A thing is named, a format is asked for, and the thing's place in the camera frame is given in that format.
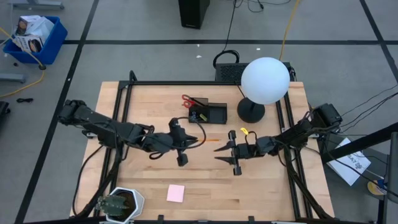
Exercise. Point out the yellow pencil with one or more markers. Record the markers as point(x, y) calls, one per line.
point(210, 140)

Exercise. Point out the white globe table lamp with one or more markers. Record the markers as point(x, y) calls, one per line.
point(265, 80)

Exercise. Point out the black metal beam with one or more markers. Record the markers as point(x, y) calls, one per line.
point(357, 144)

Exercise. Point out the black mesh desk organizer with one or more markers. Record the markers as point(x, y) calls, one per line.
point(216, 113)

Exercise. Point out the black floor object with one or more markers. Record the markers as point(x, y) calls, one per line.
point(3, 109)

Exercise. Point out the white printed paper sheet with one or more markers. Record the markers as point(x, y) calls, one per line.
point(348, 171)

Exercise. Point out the green cactus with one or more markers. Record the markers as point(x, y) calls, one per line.
point(112, 205)

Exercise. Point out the grey metal floor rail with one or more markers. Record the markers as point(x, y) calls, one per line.
point(37, 4)
point(12, 77)

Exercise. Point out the yellow-green eraser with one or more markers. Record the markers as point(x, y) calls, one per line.
point(203, 117)

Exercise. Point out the white hexagonal plant pot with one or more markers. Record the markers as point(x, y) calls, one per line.
point(138, 199)

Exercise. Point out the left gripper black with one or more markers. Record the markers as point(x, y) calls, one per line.
point(178, 141)

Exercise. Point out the black mesh-top computer case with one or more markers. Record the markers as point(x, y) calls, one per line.
point(228, 72)

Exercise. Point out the blue plastic bin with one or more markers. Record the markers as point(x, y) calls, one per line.
point(53, 46)

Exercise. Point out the round yellow disc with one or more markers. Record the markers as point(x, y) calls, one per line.
point(374, 188)

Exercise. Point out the white printed cardboard box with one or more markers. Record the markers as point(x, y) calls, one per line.
point(28, 43)
point(37, 26)

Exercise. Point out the black computer tower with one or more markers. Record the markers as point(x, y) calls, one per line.
point(192, 12)

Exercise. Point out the black binder clip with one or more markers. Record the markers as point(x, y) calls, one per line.
point(195, 118)
point(192, 114)

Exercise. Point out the pink sticky note pad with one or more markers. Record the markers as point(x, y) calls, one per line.
point(175, 193)

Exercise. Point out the black aluminium table frame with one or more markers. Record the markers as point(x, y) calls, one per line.
point(186, 82)

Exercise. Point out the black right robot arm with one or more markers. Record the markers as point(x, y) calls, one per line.
point(295, 132)

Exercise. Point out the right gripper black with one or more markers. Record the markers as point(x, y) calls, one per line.
point(244, 151)

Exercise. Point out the grey metal post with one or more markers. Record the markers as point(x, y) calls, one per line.
point(393, 161)

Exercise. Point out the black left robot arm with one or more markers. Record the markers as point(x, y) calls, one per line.
point(99, 124)

